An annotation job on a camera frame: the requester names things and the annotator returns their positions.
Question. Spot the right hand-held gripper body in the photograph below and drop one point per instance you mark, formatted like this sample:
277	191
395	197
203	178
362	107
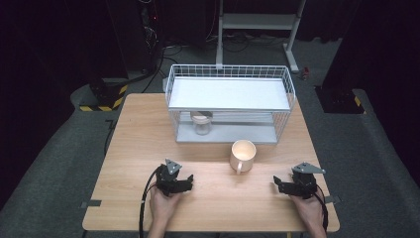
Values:
303	185

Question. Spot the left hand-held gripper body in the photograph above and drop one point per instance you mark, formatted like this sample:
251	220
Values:
166	181

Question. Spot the person's left hand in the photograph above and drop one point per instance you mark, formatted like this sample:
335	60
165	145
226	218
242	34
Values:
161	208

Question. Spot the person's right hand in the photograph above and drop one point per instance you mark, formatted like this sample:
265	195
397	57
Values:
312	211

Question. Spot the grey tape strip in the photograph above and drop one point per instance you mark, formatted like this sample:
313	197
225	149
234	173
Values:
333	199
90	204

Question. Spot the cream ceramic cup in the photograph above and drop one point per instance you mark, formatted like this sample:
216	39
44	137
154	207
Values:
242	158

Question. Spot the clear glass jar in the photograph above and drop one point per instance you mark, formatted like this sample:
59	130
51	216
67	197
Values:
201	125

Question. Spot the black yellow striped stand base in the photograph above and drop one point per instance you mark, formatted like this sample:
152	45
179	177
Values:
105	97
341	100

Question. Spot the small red floor object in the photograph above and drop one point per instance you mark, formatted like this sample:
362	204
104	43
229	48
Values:
305	73

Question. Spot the white metal stand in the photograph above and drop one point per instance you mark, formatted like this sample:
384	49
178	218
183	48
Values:
257	21

